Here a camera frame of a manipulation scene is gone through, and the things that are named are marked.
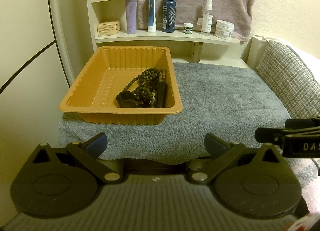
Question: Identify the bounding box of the orange plastic tray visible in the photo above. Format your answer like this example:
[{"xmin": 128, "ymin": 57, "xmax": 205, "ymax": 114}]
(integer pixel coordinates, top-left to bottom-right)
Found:
[{"xmin": 59, "ymin": 46, "xmax": 183, "ymax": 125}]

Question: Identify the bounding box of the brown bead necklace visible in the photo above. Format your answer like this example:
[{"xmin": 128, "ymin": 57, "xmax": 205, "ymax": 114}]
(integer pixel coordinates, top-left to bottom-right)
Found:
[{"xmin": 133, "ymin": 85, "xmax": 157, "ymax": 108}]

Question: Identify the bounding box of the dark green bead necklace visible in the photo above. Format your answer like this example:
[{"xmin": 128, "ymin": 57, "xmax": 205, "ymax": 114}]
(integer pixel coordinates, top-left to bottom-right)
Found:
[{"xmin": 122, "ymin": 67, "xmax": 167, "ymax": 102}]

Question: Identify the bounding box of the black rectangular stick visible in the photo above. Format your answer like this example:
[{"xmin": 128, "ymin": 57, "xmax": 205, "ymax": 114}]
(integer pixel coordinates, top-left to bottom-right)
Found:
[{"xmin": 156, "ymin": 81, "xmax": 168, "ymax": 108}]

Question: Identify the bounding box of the grey checked cushion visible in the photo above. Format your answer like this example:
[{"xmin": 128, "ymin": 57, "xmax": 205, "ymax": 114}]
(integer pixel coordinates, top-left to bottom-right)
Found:
[{"xmin": 256, "ymin": 40, "xmax": 319, "ymax": 118}]

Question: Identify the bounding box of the large white cream jar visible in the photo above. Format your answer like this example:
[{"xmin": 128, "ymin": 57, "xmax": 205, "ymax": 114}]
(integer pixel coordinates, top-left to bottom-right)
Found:
[{"xmin": 215, "ymin": 20, "xmax": 234, "ymax": 40}]

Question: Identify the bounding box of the beige cardboard box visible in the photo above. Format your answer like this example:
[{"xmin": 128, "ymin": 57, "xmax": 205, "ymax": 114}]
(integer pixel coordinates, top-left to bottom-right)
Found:
[{"xmin": 97, "ymin": 20, "xmax": 120, "ymax": 37}]

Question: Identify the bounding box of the clear spray bottle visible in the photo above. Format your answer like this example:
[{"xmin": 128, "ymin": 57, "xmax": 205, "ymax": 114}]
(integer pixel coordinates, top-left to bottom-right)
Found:
[{"xmin": 201, "ymin": 0, "xmax": 213, "ymax": 35}]

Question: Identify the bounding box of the small green white jar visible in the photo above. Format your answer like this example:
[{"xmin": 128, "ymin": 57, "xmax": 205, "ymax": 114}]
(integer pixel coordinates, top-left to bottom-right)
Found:
[{"xmin": 183, "ymin": 22, "xmax": 193, "ymax": 34}]

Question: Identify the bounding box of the blue white tube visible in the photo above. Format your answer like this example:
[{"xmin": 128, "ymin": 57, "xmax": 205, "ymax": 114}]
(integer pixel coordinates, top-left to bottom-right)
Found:
[{"xmin": 147, "ymin": 0, "xmax": 157, "ymax": 33}]

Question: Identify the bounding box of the lilac tube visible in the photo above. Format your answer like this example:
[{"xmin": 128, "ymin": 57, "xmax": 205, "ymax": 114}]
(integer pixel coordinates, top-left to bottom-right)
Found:
[{"xmin": 125, "ymin": 0, "xmax": 137, "ymax": 34}]

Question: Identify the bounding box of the cream wooden shelf unit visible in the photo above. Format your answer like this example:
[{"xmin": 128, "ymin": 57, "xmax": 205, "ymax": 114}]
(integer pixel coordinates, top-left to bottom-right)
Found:
[{"xmin": 87, "ymin": 0, "xmax": 247, "ymax": 68}]

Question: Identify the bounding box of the dark blue spray bottle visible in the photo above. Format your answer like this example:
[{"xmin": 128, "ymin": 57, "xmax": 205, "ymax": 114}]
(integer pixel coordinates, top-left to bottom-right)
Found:
[{"xmin": 163, "ymin": 0, "xmax": 176, "ymax": 33}]

